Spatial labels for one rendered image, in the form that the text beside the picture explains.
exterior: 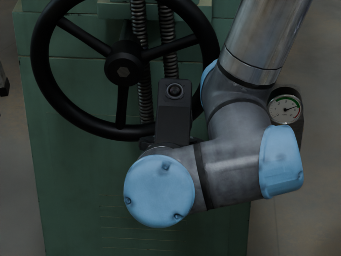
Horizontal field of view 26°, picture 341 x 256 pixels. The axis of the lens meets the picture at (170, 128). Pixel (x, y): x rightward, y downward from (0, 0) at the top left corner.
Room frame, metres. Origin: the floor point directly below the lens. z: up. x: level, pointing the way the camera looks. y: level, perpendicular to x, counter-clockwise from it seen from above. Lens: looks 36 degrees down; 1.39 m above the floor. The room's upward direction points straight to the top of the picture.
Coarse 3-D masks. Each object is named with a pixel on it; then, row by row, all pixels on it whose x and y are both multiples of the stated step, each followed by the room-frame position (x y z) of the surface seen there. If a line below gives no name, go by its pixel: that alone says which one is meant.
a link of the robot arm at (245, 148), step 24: (216, 120) 0.69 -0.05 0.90; (240, 120) 0.67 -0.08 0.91; (264, 120) 0.68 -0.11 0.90; (216, 144) 0.63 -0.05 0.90; (240, 144) 0.63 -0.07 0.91; (264, 144) 0.62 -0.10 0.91; (288, 144) 0.62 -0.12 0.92; (216, 168) 0.61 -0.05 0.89; (240, 168) 0.60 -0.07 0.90; (264, 168) 0.60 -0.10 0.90; (288, 168) 0.60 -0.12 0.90; (216, 192) 0.59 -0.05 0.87; (240, 192) 0.59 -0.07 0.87; (264, 192) 0.60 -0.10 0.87; (288, 192) 0.61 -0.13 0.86
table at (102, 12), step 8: (104, 0) 1.05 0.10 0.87; (200, 0) 1.05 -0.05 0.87; (208, 0) 1.05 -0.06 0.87; (104, 8) 1.04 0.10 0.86; (112, 8) 1.04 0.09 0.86; (120, 8) 1.04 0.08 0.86; (128, 8) 1.04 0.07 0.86; (152, 8) 1.04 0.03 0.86; (200, 8) 1.03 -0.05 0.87; (208, 8) 1.03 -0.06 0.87; (104, 16) 1.04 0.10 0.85; (112, 16) 1.04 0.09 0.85; (120, 16) 1.04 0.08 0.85; (128, 16) 1.04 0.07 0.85; (152, 16) 1.04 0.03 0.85; (176, 16) 1.04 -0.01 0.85; (208, 16) 1.03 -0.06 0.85
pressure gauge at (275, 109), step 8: (280, 88) 1.08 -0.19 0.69; (288, 88) 1.07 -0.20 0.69; (272, 96) 1.07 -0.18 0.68; (280, 96) 1.05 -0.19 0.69; (288, 96) 1.05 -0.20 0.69; (296, 96) 1.06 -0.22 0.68; (272, 104) 1.06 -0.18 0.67; (280, 104) 1.06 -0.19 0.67; (288, 104) 1.05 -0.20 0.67; (296, 104) 1.05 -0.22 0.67; (272, 112) 1.06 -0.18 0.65; (280, 112) 1.06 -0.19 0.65; (288, 112) 1.05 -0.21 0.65; (296, 112) 1.05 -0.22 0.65; (272, 120) 1.05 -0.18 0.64; (280, 120) 1.06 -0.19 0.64; (288, 120) 1.05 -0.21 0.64; (296, 120) 1.05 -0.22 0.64
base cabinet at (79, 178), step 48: (96, 96) 1.14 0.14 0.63; (192, 96) 1.13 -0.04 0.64; (48, 144) 1.15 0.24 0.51; (96, 144) 1.14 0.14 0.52; (48, 192) 1.15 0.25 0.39; (96, 192) 1.14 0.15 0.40; (48, 240) 1.15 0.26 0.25; (96, 240) 1.14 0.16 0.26; (144, 240) 1.13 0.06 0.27; (192, 240) 1.13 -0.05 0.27; (240, 240) 1.12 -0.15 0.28
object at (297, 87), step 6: (276, 84) 1.20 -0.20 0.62; (282, 84) 1.20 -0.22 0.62; (288, 84) 1.20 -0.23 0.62; (294, 84) 1.20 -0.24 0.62; (270, 120) 1.08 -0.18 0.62; (300, 120) 1.08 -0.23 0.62; (294, 126) 1.08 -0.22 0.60; (300, 126) 1.08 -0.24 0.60; (294, 132) 1.08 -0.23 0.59; (300, 132) 1.08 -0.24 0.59; (300, 138) 1.08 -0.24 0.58; (300, 144) 1.08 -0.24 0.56
